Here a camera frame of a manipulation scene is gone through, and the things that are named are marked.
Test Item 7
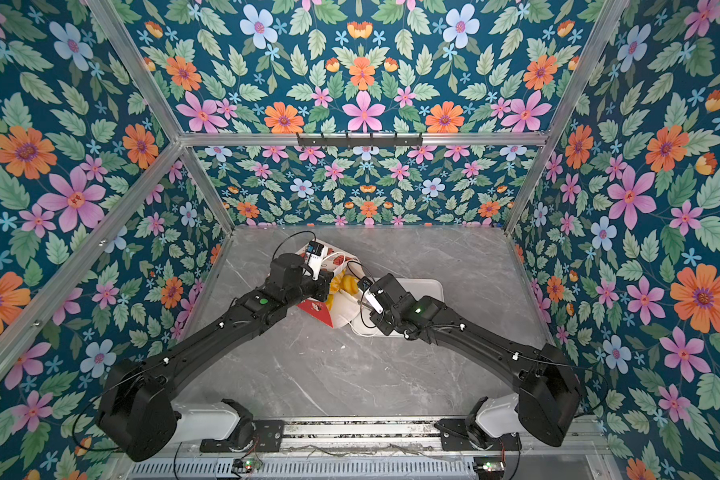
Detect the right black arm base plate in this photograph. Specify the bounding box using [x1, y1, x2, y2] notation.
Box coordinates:
[434, 417, 522, 452]

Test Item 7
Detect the aluminium front rail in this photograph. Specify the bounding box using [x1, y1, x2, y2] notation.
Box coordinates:
[110, 415, 613, 463]

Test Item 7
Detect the white rectangular tray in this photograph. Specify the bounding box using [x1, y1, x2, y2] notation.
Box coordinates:
[350, 277, 444, 339]

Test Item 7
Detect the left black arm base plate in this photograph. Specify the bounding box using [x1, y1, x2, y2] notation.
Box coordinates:
[200, 420, 285, 453]

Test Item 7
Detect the black hook rail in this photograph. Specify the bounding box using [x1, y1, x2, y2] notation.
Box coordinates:
[296, 133, 424, 148]

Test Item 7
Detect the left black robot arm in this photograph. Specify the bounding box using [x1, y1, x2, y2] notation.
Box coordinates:
[95, 253, 333, 462]

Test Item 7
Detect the round yellow fluted bread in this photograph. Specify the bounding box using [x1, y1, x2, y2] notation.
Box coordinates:
[329, 276, 342, 295]

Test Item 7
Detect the red white paper bag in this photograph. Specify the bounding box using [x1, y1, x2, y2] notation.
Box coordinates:
[298, 239, 364, 329]

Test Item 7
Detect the white slotted cable duct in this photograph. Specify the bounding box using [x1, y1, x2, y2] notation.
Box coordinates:
[127, 457, 477, 479]

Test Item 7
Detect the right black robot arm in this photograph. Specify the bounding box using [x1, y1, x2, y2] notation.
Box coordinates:
[358, 274, 583, 449]

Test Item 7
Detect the yellow striped croissant bread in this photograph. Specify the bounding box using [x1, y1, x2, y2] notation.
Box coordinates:
[340, 275, 360, 295]

